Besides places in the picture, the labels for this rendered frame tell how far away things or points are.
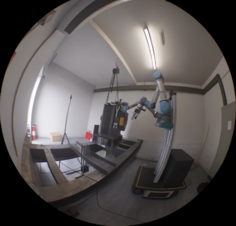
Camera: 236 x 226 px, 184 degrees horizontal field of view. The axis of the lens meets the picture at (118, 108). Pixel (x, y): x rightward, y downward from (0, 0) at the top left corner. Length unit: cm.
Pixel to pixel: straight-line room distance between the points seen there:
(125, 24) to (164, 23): 71
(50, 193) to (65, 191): 13
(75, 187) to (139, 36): 229
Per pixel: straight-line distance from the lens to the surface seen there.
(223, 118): 235
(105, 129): 175
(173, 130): 111
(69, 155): 156
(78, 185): 78
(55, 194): 74
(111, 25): 170
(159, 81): 95
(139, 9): 159
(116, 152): 172
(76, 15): 80
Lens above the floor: 130
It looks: 9 degrees up
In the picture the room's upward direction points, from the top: 9 degrees clockwise
